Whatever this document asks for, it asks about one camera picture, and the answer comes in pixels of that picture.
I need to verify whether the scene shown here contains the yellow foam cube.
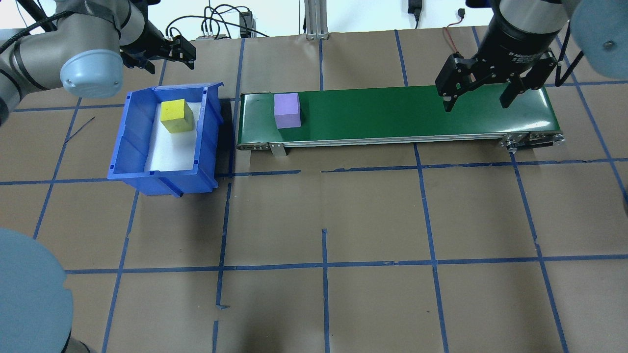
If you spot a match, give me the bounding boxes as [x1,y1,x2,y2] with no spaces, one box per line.
[160,98,196,134]

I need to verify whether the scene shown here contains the purple foam cube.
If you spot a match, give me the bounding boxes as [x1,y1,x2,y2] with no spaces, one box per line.
[273,92,301,130]

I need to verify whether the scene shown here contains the green conveyor belt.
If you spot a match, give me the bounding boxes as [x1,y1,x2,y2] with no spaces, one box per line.
[236,84,566,158]

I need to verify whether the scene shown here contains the blue plastic storage bin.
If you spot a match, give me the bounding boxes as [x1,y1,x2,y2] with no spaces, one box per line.
[107,82,225,198]

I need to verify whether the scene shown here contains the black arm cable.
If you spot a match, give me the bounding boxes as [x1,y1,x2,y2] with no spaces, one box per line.
[553,22,585,88]

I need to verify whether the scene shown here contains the black tangled cables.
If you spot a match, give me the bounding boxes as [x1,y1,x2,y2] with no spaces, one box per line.
[164,4,270,40]

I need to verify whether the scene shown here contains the red conveyor power wire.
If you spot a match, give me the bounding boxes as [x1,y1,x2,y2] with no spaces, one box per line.
[443,7,466,55]

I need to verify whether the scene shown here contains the aluminium extrusion post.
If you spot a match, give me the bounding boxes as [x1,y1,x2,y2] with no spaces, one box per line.
[304,0,330,41]

